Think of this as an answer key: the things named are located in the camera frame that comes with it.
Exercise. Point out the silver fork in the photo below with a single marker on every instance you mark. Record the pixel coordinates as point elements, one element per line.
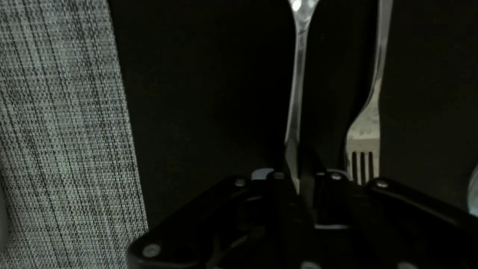
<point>363,136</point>

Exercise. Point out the black side table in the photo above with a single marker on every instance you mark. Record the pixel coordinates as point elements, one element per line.
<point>208,85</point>

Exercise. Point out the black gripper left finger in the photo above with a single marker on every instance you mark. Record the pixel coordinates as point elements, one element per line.
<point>235,224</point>

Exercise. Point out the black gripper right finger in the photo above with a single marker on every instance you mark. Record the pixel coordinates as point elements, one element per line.
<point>387,224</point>

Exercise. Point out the grey woven placemat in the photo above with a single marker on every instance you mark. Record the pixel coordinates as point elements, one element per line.
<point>68,160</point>

